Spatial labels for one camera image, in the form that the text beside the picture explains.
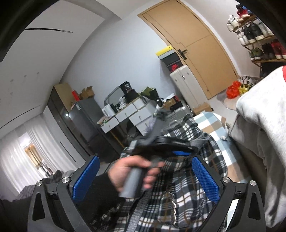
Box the person's left forearm black sleeve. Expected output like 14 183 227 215
78 173 125 230

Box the checkered bed blanket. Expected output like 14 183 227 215
194 111 251 183

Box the cardboard box on floor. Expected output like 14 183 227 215
193 102 213 115

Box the dark grey cabinet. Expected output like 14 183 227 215
47 83 122 163

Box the plaid knit sweater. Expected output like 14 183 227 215
91 114 227 231

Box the white kettle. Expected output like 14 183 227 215
102 104 115 118

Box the grey hoodie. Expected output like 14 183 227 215
228 66 285 231

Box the white dresser with drawers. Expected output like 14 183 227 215
100 97 156 135

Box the white suitcase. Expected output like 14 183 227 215
170 69 199 109

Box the wooden door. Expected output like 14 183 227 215
139 1 238 99

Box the yellow shoe box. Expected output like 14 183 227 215
156 46 175 60

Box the orange plastic bag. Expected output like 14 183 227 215
226 81 240 99

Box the shoe rack with shoes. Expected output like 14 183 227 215
226 4 285 79

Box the person's left hand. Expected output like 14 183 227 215
108 156 165 192

